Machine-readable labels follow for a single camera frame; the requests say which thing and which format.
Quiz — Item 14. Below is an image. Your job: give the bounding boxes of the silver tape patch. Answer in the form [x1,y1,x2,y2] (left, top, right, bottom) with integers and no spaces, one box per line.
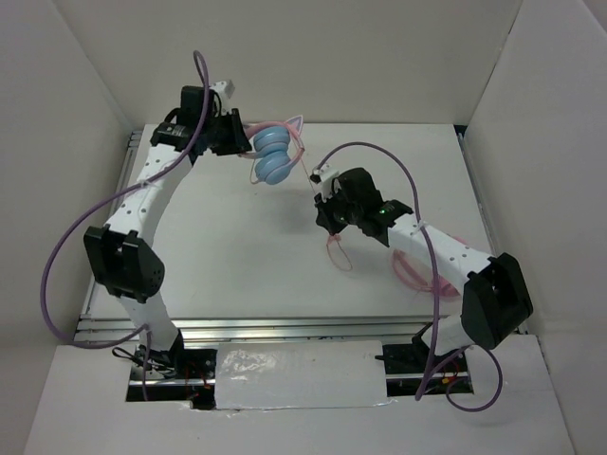
[214,340,389,410]

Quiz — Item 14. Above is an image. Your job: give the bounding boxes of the pink and blue cat headphones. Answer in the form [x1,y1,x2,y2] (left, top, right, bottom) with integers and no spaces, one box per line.
[242,115,304,185]

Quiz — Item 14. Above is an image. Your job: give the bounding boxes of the thin pink headphone cable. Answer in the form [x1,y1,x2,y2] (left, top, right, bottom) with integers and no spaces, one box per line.
[285,127,353,272]

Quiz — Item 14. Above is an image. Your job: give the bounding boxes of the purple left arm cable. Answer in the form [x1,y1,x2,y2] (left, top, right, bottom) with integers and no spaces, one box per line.
[40,49,211,402]

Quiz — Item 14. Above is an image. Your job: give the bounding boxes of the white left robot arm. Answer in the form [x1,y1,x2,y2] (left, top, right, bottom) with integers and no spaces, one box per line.
[83,81,251,378]

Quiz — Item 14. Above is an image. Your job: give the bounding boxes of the aluminium front rail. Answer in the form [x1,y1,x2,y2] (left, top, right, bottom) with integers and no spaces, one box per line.
[71,316,521,344]

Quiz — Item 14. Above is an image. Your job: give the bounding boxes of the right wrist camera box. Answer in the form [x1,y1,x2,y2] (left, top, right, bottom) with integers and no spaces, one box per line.
[310,164,340,200]

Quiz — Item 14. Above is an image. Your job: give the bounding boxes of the aluminium rail at table edge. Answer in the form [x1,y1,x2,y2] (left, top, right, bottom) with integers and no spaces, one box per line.
[453,124,512,256]

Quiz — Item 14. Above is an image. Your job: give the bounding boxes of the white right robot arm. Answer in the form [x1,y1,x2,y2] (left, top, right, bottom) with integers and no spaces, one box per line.
[311,167,533,372]

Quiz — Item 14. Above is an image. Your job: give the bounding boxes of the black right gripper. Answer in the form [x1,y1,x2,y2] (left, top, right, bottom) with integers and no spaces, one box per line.
[315,184,362,236]

